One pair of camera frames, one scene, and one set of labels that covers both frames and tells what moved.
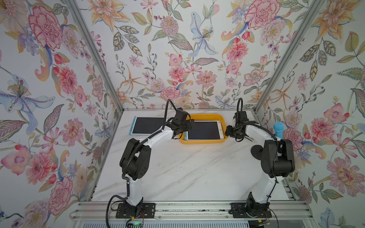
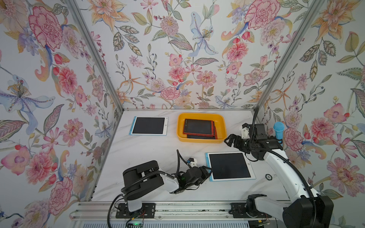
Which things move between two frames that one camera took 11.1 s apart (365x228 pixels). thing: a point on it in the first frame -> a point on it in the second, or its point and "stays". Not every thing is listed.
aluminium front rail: x=106 y=211 stays
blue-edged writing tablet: x=146 y=125 stays
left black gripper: x=188 y=126 -> x=204 y=173
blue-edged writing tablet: x=205 y=130 -> x=226 y=166
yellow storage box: x=206 y=117 stays
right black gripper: x=228 y=132 -> x=233 y=137
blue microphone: x=279 y=127 stays
